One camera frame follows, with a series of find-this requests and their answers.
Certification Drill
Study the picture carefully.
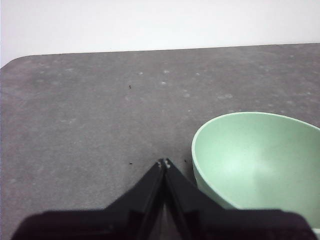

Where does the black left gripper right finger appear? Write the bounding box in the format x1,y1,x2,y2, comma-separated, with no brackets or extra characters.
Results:
163,158,317,240

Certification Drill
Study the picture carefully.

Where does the green ribbed bowl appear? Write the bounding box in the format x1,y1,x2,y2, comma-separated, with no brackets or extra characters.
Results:
191,111,320,236

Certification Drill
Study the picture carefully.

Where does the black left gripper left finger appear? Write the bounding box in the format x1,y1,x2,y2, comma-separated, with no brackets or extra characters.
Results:
11,158,166,240

